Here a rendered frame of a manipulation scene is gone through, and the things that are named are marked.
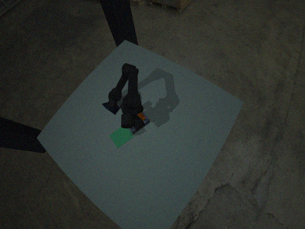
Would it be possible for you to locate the orange l-shaped part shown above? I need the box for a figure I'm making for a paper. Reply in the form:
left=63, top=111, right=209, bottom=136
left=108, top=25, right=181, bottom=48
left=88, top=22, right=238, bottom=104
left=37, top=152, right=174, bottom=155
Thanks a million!
left=137, top=113, right=145, bottom=121

